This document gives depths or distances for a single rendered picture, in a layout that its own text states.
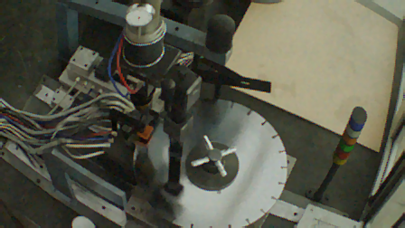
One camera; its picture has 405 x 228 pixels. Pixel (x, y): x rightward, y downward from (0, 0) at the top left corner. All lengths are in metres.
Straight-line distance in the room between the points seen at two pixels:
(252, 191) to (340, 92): 0.55
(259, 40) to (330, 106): 0.29
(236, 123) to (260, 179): 0.15
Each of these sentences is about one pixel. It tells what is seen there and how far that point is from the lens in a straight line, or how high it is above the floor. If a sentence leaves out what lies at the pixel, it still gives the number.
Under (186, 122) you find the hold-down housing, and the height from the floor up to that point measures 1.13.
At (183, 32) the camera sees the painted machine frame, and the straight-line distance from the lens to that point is 1.47.
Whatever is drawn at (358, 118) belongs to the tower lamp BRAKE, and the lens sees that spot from 1.29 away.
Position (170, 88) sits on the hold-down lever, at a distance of 1.10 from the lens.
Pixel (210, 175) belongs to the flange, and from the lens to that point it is 1.38.
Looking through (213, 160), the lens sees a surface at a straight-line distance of 1.35.
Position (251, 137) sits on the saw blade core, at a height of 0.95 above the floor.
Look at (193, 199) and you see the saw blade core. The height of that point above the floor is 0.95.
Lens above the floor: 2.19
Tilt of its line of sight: 58 degrees down
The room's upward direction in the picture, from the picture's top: 8 degrees clockwise
